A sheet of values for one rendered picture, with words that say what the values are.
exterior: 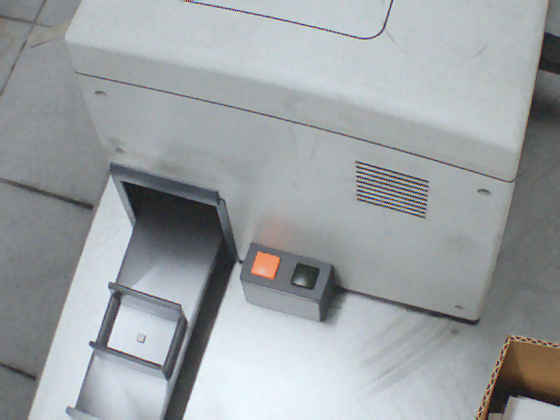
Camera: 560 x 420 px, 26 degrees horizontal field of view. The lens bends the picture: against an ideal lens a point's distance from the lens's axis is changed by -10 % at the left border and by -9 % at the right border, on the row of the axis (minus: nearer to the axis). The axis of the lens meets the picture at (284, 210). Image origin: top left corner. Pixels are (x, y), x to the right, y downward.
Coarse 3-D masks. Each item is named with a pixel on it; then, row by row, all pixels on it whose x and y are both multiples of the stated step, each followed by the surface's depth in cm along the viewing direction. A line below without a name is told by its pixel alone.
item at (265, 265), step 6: (258, 252) 91; (258, 258) 91; (264, 258) 91; (270, 258) 91; (276, 258) 91; (258, 264) 91; (264, 264) 91; (270, 264) 91; (276, 264) 91; (252, 270) 91; (258, 270) 90; (264, 270) 90; (270, 270) 90; (276, 270) 91; (264, 276) 90; (270, 276) 90
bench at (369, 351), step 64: (512, 256) 95; (64, 320) 95; (256, 320) 95; (384, 320) 94; (448, 320) 94; (512, 320) 93; (64, 384) 93; (192, 384) 93; (256, 384) 93; (320, 384) 92; (384, 384) 92; (448, 384) 92
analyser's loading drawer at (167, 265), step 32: (160, 192) 95; (160, 224) 94; (192, 224) 94; (128, 256) 93; (160, 256) 93; (192, 256) 93; (128, 288) 89; (160, 288) 92; (192, 288) 92; (128, 320) 91; (160, 320) 91; (192, 320) 91; (96, 352) 89; (128, 352) 90; (160, 352) 90; (96, 384) 89; (128, 384) 89; (160, 384) 89; (96, 416) 87; (128, 416) 88; (160, 416) 88
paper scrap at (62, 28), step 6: (72, 18) 210; (60, 24) 210; (66, 24) 210; (48, 30) 209; (54, 30) 209; (60, 30) 209; (66, 30) 209; (30, 36) 209; (36, 36) 209; (42, 36) 209; (48, 36) 209; (54, 36) 209; (30, 42) 208; (36, 42) 208; (42, 42) 208
